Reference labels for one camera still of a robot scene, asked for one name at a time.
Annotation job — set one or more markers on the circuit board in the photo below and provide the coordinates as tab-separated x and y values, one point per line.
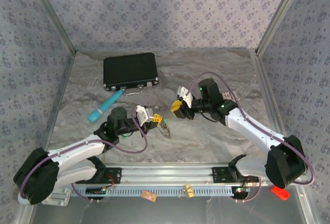
96	190
241	190

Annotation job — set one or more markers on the red plastic block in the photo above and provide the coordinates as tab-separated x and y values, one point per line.
282	194

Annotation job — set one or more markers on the aluminium frame post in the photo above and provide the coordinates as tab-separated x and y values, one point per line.
278	15
54	15

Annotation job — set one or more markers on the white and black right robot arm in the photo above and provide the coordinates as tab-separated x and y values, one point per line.
250	128

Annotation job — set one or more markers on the left circuit board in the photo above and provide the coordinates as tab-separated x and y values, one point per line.
96	190

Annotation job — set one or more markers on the teal plastic tube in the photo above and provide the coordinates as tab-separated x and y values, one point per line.
103	109

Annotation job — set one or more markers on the white plastic holder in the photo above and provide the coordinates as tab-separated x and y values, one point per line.
59	198

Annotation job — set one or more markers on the tan wooden block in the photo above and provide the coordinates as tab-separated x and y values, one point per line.
188	191

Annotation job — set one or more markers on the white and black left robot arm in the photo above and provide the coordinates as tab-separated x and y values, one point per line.
77	146

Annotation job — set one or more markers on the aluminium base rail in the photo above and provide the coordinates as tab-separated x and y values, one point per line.
165	173

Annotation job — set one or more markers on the right circuit board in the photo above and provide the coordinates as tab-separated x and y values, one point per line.
241	190

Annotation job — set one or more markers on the metal key organiser with rings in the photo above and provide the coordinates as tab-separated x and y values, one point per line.
166	131

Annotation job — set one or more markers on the aluminium table edge rail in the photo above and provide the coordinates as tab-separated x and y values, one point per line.
62	92
264	79

